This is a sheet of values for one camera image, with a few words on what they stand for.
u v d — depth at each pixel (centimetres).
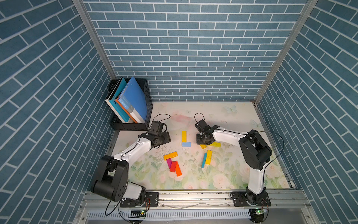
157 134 69
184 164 87
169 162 86
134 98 98
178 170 84
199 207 72
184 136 99
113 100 82
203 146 94
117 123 94
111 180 42
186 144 96
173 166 84
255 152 52
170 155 91
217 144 93
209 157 89
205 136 72
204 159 87
